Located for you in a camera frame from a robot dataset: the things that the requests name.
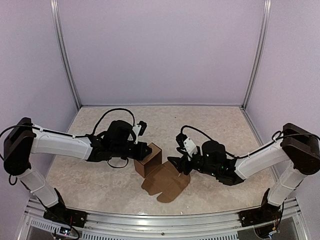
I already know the aluminium frame post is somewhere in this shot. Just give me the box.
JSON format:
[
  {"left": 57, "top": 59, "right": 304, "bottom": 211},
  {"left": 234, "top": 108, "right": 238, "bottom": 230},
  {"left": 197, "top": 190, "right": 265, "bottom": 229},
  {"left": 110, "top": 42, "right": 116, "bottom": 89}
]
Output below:
[
  {"left": 50, "top": 0, "right": 82, "bottom": 111},
  {"left": 241, "top": 0, "right": 272, "bottom": 112}
]

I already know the right aluminium frame post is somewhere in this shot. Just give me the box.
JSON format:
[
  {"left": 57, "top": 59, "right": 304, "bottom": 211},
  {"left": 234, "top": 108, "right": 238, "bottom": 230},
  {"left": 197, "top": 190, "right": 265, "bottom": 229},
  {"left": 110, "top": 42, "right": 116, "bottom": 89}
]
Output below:
[{"left": 241, "top": 0, "right": 272, "bottom": 112}]

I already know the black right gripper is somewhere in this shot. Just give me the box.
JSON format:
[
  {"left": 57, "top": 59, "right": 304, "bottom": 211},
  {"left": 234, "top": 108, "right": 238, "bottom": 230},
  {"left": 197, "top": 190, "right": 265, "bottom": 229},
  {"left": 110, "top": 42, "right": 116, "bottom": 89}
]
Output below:
[{"left": 167, "top": 147, "right": 219, "bottom": 178}]

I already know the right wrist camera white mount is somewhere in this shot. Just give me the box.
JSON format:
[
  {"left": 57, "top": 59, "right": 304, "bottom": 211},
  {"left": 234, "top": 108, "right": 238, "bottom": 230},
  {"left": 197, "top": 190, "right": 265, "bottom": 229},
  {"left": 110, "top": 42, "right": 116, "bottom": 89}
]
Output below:
[{"left": 175, "top": 133, "right": 198, "bottom": 158}]

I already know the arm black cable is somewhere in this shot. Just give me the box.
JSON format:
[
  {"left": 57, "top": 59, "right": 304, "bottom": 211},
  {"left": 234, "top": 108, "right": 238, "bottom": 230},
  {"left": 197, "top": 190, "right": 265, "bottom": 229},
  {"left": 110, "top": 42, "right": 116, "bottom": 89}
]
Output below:
[
  {"left": 92, "top": 107, "right": 136, "bottom": 136},
  {"left": 180, "top": 125, "right": 213, "bottom": 143}
]

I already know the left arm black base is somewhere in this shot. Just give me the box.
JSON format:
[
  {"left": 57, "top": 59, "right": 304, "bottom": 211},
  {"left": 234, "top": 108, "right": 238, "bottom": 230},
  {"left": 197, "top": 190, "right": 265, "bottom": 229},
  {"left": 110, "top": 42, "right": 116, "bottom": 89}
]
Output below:
[{"left": 43, "top": 188, "right": 88, "bottom": 228}]

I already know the left aluminium frame post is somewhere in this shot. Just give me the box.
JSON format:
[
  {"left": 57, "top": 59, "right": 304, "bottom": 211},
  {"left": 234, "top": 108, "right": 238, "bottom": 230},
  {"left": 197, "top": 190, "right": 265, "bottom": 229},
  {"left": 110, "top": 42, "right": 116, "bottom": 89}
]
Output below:
[{"left": 50, "top": 0, "right": 82, "bottom": 111}]

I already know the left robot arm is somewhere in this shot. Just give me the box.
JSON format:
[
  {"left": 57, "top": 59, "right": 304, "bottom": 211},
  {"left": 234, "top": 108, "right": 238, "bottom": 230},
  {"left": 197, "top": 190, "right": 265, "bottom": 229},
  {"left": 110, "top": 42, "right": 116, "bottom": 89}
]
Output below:
[{"left": 0, "top": 117, "right": 152, "bottom": 223}]

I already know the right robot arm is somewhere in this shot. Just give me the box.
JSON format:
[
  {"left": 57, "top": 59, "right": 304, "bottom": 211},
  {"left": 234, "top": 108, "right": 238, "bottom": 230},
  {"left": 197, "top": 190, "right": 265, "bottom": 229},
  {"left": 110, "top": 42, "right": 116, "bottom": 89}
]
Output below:
[{"left": 167, "top": 123, "right": 320, "bottom": 222}]

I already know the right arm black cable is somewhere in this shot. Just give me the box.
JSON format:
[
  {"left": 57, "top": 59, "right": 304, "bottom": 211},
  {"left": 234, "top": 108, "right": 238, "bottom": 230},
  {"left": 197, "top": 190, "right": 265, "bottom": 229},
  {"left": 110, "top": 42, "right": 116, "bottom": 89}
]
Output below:
[{"left": 180, "top": 125, "right": 213, "bottom": 143}]

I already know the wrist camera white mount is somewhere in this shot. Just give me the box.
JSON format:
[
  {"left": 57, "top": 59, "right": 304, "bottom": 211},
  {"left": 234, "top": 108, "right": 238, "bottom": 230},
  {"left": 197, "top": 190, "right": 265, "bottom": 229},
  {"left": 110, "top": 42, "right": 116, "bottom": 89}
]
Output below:
[
  {"left": 132, "top": 120, "right": 147, "bottom": 144},
  {"left": 175, "top": 133, "right": 198, "bottom": 158}
]

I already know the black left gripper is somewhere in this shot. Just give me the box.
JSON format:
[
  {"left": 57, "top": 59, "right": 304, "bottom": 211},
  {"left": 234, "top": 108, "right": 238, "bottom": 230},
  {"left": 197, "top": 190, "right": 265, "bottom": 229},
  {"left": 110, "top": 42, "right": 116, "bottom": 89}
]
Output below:
[{"left": 111, "top": 141, "right": 152, "bottom": 161}]

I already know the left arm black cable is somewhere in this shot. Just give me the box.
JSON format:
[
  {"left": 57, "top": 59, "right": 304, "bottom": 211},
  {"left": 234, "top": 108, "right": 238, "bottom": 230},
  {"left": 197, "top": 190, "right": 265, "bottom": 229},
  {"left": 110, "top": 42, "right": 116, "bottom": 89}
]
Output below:
[{"left": 92, "top": 107, "right": 136, "bottom": 136}]

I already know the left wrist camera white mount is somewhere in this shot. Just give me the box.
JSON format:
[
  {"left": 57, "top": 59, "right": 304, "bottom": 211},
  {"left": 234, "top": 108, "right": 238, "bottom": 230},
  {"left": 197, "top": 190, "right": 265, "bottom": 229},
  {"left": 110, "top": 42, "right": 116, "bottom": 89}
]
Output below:
[{"left": 132, "top": 120, "right": 147, "bottom": 144}]

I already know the brown cardboard box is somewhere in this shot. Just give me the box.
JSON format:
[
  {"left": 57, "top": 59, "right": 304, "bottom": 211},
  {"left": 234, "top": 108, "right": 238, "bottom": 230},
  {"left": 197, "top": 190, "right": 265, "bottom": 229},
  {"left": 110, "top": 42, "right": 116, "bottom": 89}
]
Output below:
[{"left": 134, "top": 143, "right": 191, "bottom": 203}]

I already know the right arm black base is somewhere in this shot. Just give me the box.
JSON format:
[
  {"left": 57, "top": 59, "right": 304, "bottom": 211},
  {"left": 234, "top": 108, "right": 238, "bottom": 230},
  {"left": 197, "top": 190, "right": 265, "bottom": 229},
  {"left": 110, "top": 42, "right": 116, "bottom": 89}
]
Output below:
[{"left": 238, "top": 188, "right": 283, "bottom": 227}]

